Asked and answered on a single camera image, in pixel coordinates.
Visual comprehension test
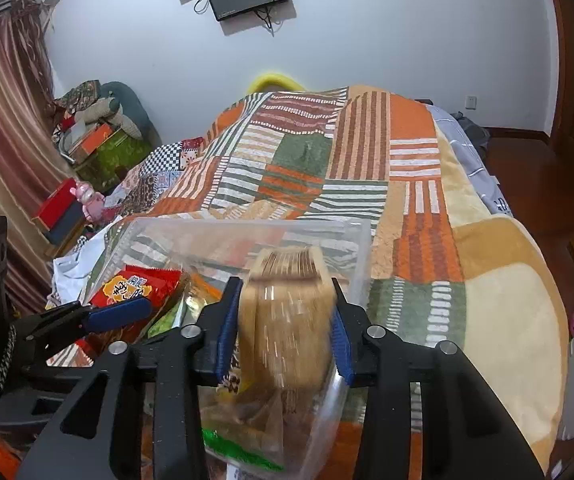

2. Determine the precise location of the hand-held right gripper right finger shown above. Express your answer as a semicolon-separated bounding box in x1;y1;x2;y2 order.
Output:
329;277;548;480

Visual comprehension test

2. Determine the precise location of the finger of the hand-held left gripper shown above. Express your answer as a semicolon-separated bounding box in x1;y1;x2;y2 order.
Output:
17;297;153;361

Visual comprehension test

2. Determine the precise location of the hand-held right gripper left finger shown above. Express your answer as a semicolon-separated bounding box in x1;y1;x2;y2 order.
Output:
16;276;244;480

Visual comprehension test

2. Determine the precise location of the red snack packet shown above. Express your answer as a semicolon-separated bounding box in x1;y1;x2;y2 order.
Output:
89;266;183;321

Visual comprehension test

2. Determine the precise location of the thin green packet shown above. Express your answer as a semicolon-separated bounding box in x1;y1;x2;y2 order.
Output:
148;302;188;338

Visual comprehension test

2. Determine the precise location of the tan cracker packet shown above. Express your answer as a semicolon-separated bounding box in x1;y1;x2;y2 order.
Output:
238;247;338;391

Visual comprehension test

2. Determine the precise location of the clear plastic container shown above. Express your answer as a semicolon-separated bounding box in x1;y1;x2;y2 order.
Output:
87;215;373;480

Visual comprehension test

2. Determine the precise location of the green pea packet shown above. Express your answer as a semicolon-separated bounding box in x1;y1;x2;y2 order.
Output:
202;427;288;473

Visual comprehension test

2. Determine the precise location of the white cloth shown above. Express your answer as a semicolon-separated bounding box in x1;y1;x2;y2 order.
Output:
52;220;128;306

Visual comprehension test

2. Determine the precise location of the dark grey box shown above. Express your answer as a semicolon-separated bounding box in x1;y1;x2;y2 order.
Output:
44;202;88;246

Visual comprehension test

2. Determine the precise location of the red box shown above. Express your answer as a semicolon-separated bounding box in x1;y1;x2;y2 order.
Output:
32;177;80;231

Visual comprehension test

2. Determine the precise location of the pink bear figure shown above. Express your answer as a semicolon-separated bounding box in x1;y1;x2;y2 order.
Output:
69;182;105;223

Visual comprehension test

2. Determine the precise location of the striped brown curtain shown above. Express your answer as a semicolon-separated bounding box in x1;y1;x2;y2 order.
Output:
0;2;88;311

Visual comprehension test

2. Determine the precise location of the green gift box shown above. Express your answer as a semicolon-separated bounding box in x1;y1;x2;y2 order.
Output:
74;135;153;191

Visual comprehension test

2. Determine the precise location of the checkered patchwork quilt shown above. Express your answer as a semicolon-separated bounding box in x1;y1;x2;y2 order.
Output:
102;135;208;221

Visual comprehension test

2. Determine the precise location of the orange box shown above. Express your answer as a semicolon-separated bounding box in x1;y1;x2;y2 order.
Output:
69;125;118;161

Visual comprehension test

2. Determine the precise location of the patterned cloth pile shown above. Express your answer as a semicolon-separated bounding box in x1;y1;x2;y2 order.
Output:
49;80;102;131

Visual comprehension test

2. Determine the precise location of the grey striped plush pillow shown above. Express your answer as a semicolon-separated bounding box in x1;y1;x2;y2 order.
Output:
74;82;150;141

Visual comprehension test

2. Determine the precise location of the grey checked duvet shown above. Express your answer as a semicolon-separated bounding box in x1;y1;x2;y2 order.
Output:
427;102;515;218

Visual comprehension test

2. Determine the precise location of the yellow hoop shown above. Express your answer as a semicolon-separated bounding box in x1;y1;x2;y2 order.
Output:
247;72;308;95

